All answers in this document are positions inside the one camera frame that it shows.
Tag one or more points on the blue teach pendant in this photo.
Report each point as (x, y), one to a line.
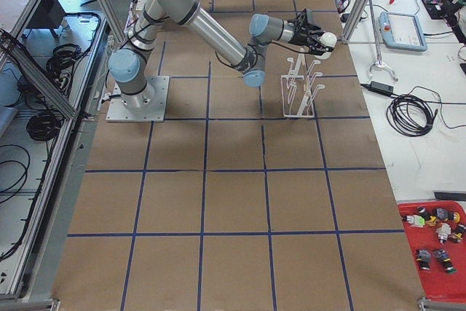
(402, 31)

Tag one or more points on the black power adapter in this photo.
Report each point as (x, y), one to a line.
(381, 88)

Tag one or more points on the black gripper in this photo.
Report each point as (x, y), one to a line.
(301, 36)

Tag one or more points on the pale green white cup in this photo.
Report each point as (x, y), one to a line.
(328, 40)

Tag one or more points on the red parts tray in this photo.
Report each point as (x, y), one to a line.
(436, 235)

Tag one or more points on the white wire cup rack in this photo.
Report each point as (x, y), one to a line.
(295, 103)

